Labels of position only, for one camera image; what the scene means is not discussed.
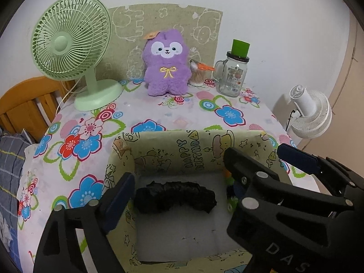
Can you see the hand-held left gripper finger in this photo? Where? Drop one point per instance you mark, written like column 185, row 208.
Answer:
column 121, row 202

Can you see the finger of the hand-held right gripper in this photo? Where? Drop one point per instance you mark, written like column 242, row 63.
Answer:
column 256, row 182
column 297, row 159

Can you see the yellow cartoon printed storage box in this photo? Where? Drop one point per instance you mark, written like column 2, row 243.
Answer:
column 170, row 159

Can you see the black crinkled soft roll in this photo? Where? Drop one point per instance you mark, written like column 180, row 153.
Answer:
column 176, row 194

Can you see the green fuzzy toy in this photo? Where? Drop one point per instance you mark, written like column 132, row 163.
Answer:
column 231, row 202

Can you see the white standing fan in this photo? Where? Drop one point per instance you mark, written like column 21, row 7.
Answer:
column 311, row 111

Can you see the floral tablecloth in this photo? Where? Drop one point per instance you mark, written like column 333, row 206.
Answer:
column 85, row 136

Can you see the glass mug jar green lid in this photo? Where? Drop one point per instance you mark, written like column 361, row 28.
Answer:
column 233, row 74

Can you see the grey plaid pillow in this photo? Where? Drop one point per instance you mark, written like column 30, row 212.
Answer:
column 11, row 170

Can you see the white crumpled cloth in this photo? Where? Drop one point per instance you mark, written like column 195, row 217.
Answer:
column 5, row 234

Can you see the cotton swab jar orange lid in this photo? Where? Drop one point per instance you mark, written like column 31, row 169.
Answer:
column 196, row 75

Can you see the wooden bed headboard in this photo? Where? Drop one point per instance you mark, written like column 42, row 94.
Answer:
column 25, row 105

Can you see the purple plush toy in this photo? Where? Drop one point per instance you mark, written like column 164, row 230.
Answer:
column 166, row 68

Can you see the green desk fan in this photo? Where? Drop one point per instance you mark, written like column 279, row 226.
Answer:
column 68, row 39

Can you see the green cartoon-print board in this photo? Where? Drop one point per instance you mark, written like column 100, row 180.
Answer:
column 182, row 20

